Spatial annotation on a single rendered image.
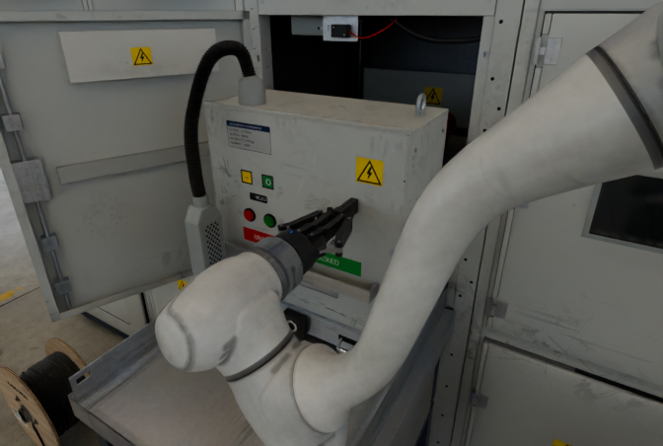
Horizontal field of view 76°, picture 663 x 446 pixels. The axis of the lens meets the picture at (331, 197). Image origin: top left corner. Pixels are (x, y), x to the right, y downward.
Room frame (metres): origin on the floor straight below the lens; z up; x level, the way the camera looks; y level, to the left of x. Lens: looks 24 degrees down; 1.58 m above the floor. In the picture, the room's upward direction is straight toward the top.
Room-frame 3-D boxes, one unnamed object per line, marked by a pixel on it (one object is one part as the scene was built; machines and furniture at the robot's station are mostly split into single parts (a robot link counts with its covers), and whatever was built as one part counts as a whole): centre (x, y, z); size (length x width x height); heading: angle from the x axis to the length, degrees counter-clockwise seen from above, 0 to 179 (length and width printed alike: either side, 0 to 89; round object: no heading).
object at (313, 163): (0.82, 0.08, 1.15); 0.48 x 0.01 x 0.48; 60
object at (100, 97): (1.08, 0.49, 1.21); 0.63 x 0.07 x 0.74; 126
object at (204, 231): (0.87, 0.29, 1.09); 0.08 x 0.05 x 0.17; 150
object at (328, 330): (0.84, 0.07, 0.90); 0.54 x 0.05 x 0.06; 60
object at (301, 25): (1.40, -0.26, 1.18); 0.78 x 0.69 x 0.79; 149
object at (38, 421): (1.20, 1.09, 0.20); 0.40 x 0.22 x 0.40; 59
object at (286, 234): (0.59, 0.05, 1.23); 0.09 x 0.08 x 0.07; 149
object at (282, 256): (0.53, 0.09, 1.23); 0.09 x 0.06 x 0.09; 59
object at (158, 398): (0.77, 0.11, 0.82); 0.68 x 0.62 x 0.06; 149
